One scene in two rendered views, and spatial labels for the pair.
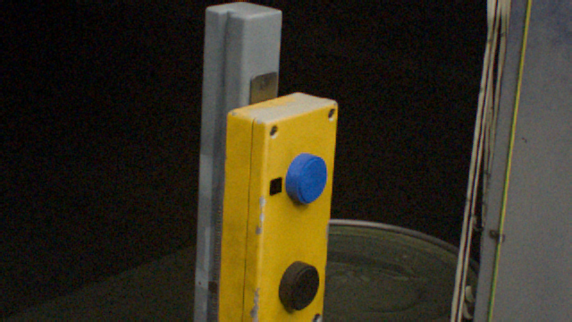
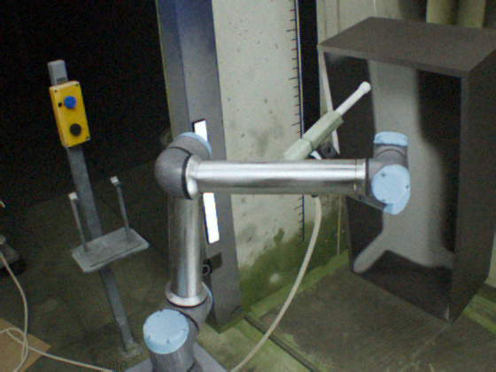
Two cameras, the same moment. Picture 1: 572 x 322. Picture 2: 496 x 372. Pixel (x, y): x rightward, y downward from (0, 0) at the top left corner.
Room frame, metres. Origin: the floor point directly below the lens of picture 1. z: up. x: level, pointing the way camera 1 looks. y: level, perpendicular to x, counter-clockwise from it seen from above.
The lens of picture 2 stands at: (-0.43, -1.18, 1.98)
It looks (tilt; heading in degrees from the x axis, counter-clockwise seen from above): 27 degrees down; 16
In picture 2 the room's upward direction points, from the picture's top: 5 degrees counter-clockwise
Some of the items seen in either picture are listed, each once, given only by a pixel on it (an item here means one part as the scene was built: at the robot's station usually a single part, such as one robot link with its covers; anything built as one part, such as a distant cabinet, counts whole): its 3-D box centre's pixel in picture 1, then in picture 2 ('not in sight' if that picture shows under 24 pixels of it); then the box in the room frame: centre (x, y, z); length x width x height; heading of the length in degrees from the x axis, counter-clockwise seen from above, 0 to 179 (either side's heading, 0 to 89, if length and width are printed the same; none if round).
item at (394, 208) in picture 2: not in sight; (385, 192); (0.75, -1.24, 1.34); 0.12 x 0.09 x 0.10; 56
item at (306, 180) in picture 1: (306, 178); (69, 102); (1.14, -0.02, 1.48); 0.05 x 0.02 x 0.05; 142
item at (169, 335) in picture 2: not in sight; (169, 340); (0.59, -0.58, 0.83); 0.17 x 0.15 x 0.18; 179
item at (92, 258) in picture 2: not in sight; (101, 219); (1.10, -0.08, 0.95); 0.26 x 0.15 x 0.32; 142
